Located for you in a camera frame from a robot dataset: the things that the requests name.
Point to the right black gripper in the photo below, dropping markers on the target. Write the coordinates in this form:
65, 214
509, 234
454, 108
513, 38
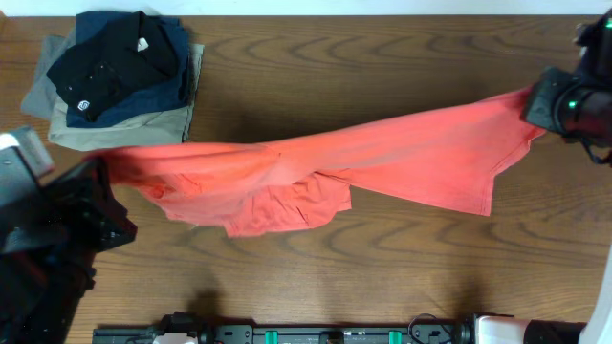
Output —
535, 111

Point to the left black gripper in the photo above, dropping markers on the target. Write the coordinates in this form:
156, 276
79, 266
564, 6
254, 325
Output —
92, 203

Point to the grey folded garment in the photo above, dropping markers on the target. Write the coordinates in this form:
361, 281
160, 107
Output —
40, 100

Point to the black folded polo shirt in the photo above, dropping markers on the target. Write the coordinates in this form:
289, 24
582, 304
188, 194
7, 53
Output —
116, 54

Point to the red soccer t-shirt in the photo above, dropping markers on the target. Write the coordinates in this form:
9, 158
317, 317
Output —
447, 158

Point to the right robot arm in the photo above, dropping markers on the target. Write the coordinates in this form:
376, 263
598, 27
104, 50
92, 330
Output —
595, 61

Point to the khaki folded garment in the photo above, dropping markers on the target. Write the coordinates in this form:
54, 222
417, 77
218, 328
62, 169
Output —
160, 128

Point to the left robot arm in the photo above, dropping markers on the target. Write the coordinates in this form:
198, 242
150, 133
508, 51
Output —
40, 314

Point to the navy folded shirt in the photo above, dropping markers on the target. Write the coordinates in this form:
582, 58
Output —
169, 95

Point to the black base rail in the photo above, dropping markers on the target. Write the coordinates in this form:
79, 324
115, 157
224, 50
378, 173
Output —
425, 328

